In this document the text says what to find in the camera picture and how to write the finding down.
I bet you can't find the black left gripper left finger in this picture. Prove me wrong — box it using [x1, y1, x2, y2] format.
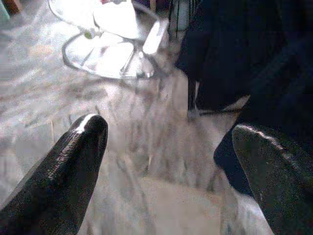
[0, 114, 109, 235]

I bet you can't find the navy blue garment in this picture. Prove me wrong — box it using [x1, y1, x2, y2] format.
[176, 0, 313, 199]

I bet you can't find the white metal baby bouncer frame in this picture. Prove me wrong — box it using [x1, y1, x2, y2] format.
[48, 0, 169, 79]

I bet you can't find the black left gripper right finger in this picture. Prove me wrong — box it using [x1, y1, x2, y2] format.
[231, 123, 313, 235]

